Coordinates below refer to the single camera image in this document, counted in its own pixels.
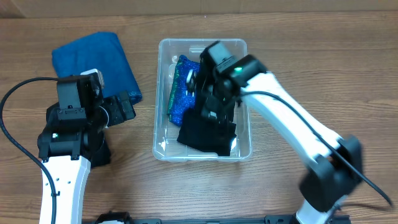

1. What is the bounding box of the sparkly blue garment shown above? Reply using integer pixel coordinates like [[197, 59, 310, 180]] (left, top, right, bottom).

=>
[[167, 55, 200, 126]]

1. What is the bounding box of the black cloth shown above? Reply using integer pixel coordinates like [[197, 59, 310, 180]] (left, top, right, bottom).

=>
[[177, 109, 236, 156], [37, 103, 111, 169]]

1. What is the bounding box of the blue denim cloth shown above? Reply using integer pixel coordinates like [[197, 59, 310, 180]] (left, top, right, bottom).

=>
[[52, 32, 142, 105]]

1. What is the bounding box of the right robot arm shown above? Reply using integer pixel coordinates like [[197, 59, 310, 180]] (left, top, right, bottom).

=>
[[187, 40, 363, 223]]

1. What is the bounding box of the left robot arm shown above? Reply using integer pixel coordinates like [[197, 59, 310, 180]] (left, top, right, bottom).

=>
[[37, 72, 136, 223]]

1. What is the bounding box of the clear plastic container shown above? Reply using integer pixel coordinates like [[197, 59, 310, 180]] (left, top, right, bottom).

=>
[[152, 39, 252, 162]]

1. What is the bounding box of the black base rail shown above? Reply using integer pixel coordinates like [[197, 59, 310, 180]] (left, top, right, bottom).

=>
[[93, 211, 352, 224]]

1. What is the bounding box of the left black cable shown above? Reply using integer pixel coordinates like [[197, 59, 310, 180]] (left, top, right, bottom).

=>
[[0, 77, 60, 224]]

